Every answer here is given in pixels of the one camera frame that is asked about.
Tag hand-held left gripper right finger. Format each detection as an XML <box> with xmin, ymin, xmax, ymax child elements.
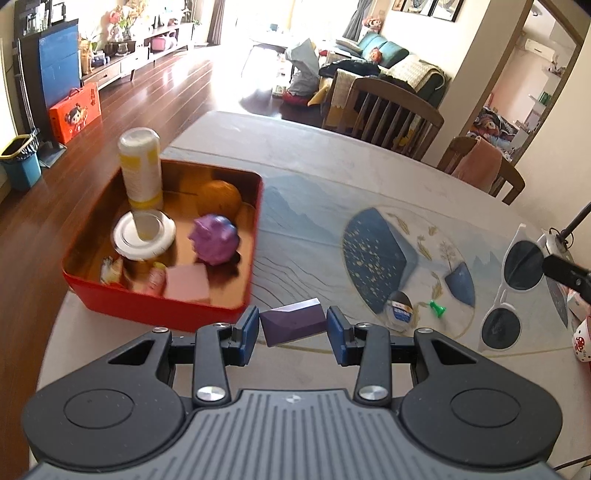
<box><xmin>326</xmin><ymin>306</ymin><xmax>482</xmax><ymax>407</ymax></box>

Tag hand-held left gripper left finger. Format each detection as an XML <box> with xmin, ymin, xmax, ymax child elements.
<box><xmin>107</xmin><ymin>305</ymin><xmax>260</xmax><ymax>408</ymax></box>

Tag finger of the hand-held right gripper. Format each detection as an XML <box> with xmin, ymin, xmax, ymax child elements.
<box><xmin>542</xmin><ymin>255</ymin><xmax>591</xmax><ymax>306</ymax></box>

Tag dark purple block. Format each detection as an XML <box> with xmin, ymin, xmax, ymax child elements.
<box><xmin>259</xmin><ymin>298</ymin><xmax>328</xmax><ymax>348</ymax></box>

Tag white sunglasses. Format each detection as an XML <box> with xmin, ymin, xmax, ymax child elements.
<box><xmin>478</xmin><ymin>223</ymin><xmax>548</xmax><ymax>354</ymax></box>

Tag pink square block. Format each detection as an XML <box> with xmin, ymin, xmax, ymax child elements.
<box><xmin>164</xmin><ymin>264</ymin><xmax>212</xmax><ymax>305</ymax></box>

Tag purple plastic toy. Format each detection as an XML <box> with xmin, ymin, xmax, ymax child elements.
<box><xmin>187</xmin><ymin>213</ymin><xmax>242</xmax><ymax>266</ymax></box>

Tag red storage box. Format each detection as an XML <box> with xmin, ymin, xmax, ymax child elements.
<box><xmin>61</xmin><ymin>158</ymin><xmax>265</xmax><ymax>333</ymax></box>

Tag round white jar lid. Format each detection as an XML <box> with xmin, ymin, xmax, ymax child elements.
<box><xmin>113</xmin><ymin>210</ymin><xmax>177</xmax><ymax>260</ymax></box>

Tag white yellow cylinder bottle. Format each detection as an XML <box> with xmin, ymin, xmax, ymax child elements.
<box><xmin>117</xmin><ymin>128</ymin><xmax>165</xmax><ymax>241</ymax></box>

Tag black thin rod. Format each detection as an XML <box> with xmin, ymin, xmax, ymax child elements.
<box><xmin>551</xmin><ymin>200</ymin><xmax>591</xmax><ymax>241</ymax></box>

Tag small clear plastic bottle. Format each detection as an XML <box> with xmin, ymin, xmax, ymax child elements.
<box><xmin>387</xmin><ymin>291</ymin><xmax>415</xmax><ymax>330</ymax></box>

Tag mushroom print cup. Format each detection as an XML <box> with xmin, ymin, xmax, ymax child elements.
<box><xmin>571</xmin><ymin>318</ymin><xmax>591</xmax><ymax>364</ymax></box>

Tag small pink packet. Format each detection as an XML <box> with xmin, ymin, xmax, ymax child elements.
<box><xmin>145</xmin><ymin>261</ymin><xmax>169</xmax><ymax>296</ymax></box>

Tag wooden chair with towel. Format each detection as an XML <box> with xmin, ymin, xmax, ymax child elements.
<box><xmin>436</xmin><ymin>135</ymin><xmax>526</xmax><ymax>205</ymax></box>

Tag pink towel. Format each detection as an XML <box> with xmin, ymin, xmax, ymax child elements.
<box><xmin>451</xmin><ymin>137</ymin><xmax>504</xmax><ymax>193</ymax></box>

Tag orange fruit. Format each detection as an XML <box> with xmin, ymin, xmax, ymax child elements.
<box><xmin>196</xmin><ymin>180</ymin><xmax>243</xmax><ymax>219</ymax></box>

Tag printed table cover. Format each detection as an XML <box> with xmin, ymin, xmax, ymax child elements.
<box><xmin>30</xmin><ymin>110</ymin><xmax>591</xmax><ymax>480</ymax></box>

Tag small snack packet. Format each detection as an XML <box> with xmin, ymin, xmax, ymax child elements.
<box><xmin>100</xmin><ymin>257</ymin><xmax>125</xmax><ymax>288</ymax></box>

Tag pile of plush toys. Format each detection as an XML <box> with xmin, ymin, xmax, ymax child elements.
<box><xmin>473</xmin><ymin>114</ymin><xmax>514</xmax><ymax>146</ymax></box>

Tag wooden slat-back chair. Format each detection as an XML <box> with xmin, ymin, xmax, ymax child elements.
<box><xmin>322</xmin><ymin>76</ymin><xmax>445</xmax><ymax>161</ymax></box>

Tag white air conditioner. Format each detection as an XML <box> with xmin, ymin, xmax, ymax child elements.
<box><xmin>516</xmin><ymin>37</ymin><xmax>558</xmax><ymax>59</ymax></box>

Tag white knitted blanket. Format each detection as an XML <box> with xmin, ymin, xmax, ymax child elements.
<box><xmin>392</xmin><ymin>54</ymin><xmax>445</xmax><ymax>92</ymax></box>

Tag grey plastic bag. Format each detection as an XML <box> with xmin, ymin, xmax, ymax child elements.
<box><xmin>284</xmin><ymin>38</ymin><xmax>322</xmax><ymax>96</ymax></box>

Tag orange gift box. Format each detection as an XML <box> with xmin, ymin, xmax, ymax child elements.
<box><xmin>48</xmin><ymin>82</ymin><xmax>103</xmax><ymax>145</ymax></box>

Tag teal sofa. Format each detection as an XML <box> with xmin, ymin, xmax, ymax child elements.
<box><xmin>331</xmin><ymin>31</ymin><xmax>452</xmax><ymax>110</ymax></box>

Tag blue trash bin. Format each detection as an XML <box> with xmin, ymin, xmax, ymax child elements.
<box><xmin>0</xmin><ymin>134</ymin><xmax>43</xmax><ymax>192</ymax></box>

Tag low coffee table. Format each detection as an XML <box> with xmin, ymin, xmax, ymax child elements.
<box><xmin>248</xmin><ymin>31</ymin><xmax>297</xmax><ymax>52</ymax></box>

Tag low wooden media cabinet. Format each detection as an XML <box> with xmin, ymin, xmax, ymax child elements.
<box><xmin>79</xmin><ymin>21</ymin><xmax>195</xmax><ymax>93</ymax></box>

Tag blue window curtain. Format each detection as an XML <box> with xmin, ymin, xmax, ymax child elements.
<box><xmin>342</xmin><ymin>0</ymin><xmax>374</xmax><ymax>43</ymax></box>

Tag black cabinet with blue panel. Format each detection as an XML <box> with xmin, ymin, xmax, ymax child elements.
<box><xmin>17</xmin><ymin>19</ymin><xmax>83</xmax><ymax>141</ymax></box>

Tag framed wall pictures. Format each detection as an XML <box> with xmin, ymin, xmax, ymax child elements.
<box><xmin>392</xmin><ymin>0</ymin><xmax>465</xmax><ymax>22</ymax></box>

